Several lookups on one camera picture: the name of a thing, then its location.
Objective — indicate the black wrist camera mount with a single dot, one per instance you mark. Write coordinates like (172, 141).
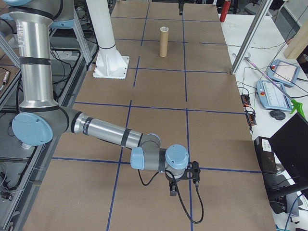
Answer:
(193, 170)

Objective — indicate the black monitor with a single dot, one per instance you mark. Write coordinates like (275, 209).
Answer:
(293, 144)

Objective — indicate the blue grey teach pendant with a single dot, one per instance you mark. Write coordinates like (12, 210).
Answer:
(285, 72)
(273, 95)

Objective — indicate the red cylinder bottle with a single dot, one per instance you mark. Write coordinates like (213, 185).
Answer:
(224, 12)

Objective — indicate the black computer box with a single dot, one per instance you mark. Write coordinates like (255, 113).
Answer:
(264, 156)

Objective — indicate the brown cardboard tube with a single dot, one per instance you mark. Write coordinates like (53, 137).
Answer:
(163, 45)

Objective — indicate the pale wooden board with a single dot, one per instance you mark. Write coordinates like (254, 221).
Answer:
(298, 43)

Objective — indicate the black orange connector hub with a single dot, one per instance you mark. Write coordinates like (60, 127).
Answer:
(246, 99)
(251, 119)

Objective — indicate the white side table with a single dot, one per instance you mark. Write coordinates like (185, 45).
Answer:
(235, 33)

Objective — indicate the black monitor stand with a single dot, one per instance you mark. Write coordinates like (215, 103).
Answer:
(284, 190)

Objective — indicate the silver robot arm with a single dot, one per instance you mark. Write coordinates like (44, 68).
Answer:
(36, 72)

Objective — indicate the black computer mouse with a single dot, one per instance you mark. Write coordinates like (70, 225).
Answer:
(277, 115)

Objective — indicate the white arm pedestal base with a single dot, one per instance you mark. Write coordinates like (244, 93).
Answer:
(106, 36)

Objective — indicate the aluminium profile post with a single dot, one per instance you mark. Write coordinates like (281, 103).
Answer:
(247, 38)

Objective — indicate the metal bar frame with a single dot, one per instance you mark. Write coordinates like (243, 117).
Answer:
(83, 45)

